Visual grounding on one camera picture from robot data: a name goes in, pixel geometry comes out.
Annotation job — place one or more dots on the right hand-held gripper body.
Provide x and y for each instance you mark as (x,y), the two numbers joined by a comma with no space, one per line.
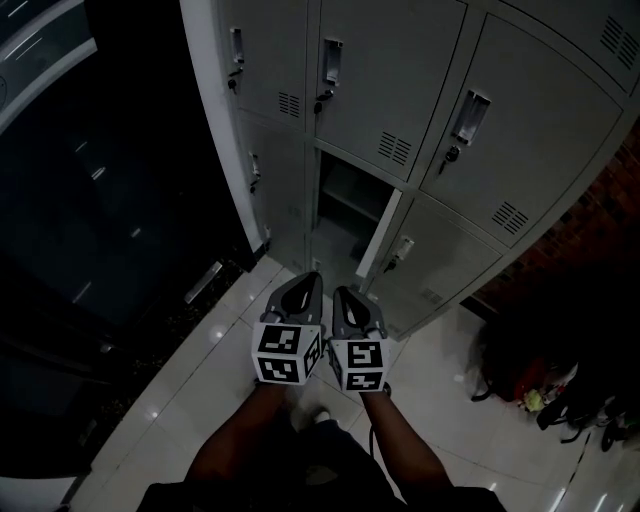
(360,362)

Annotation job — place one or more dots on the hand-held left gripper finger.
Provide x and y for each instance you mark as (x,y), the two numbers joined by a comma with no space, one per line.
(316,305)
(280,297)

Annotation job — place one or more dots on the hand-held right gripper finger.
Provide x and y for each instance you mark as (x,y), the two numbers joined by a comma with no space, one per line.
(372,315)
(341,315)

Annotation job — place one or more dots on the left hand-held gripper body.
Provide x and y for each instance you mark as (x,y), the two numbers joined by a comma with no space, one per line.
(280,352)

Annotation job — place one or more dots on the grey metal locker cabinet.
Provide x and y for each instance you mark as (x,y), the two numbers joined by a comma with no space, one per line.
(400,75)

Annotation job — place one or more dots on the person's left forearm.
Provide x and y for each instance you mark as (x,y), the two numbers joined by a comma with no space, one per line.
(235,435)

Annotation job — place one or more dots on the person's right forearm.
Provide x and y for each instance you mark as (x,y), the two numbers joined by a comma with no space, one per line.
(400,440)

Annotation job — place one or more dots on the person's shoe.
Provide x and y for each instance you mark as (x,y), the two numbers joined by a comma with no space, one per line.
(320,415)

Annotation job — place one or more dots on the metal door floor lock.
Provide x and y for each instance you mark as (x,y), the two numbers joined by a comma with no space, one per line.
(88,431)
(202,282)

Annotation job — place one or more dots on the person's dark shirt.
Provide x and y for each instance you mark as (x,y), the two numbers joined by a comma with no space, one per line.
(310,496)

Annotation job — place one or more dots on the red bag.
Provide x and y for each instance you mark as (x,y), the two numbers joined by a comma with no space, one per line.
(530,380)

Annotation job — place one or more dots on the yellow green plush toy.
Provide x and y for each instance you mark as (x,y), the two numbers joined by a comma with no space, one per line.
(533,400)

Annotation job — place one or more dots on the dark glass door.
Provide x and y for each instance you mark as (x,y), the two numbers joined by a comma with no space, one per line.
(125,200)

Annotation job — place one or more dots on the white printed bag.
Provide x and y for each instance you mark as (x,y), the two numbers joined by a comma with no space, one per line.
(562,382)

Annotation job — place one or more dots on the black bag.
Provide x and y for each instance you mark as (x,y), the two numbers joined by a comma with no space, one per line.
(570,417)

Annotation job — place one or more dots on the striped floor strip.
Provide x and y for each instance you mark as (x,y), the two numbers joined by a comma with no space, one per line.
(572,470)

